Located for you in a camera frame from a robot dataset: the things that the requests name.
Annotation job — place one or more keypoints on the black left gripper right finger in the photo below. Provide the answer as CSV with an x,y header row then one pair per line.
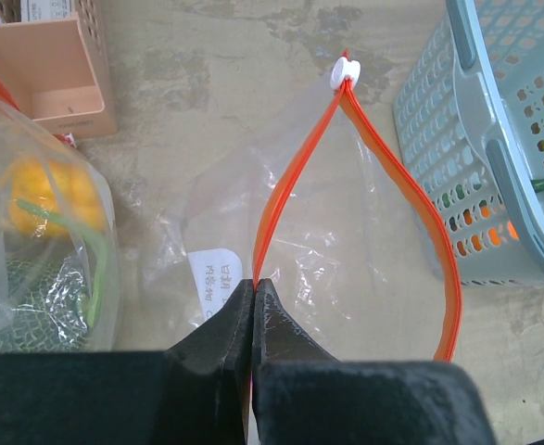
x,y
304,395

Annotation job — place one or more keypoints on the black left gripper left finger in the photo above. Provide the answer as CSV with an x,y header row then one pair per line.
x,y
196,392

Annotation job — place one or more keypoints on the green netted melon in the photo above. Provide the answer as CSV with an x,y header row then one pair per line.
x,y
50,306

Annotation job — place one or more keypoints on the clear zip bag orange zipper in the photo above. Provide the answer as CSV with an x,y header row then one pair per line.
x,y
21,137

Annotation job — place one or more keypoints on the orange fruit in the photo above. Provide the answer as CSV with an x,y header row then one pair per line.
x,y
31,180

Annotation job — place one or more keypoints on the light blue plastic basket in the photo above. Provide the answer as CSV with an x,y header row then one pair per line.
x,y
470,125

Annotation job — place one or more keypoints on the pink plastic file organizer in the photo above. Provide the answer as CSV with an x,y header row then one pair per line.
x,y
57,70

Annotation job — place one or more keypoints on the white blue box in organizer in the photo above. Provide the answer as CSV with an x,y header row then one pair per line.
x,y
32,10

